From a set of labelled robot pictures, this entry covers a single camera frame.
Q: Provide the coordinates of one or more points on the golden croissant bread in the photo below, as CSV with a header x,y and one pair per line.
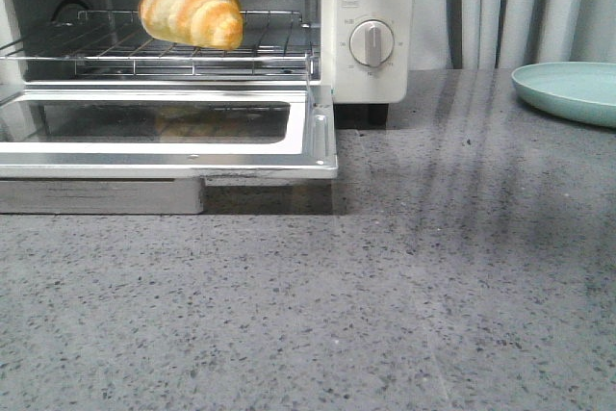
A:
x,y
214,24

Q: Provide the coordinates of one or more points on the glass oven door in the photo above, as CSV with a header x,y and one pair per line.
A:
x,y
130,148

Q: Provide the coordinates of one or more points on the black right oven foot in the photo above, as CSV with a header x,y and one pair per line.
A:
x,y
378,114

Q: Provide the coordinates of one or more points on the lower white timer knob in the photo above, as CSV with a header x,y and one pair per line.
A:
x,y
371,43

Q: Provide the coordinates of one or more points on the grey curtain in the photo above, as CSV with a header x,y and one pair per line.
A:
x,y
488,34

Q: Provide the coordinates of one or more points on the light green plate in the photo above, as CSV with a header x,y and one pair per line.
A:
x,y
577,91

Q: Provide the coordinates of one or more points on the metal wire oven rack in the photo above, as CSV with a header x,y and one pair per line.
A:
x,y
277,45

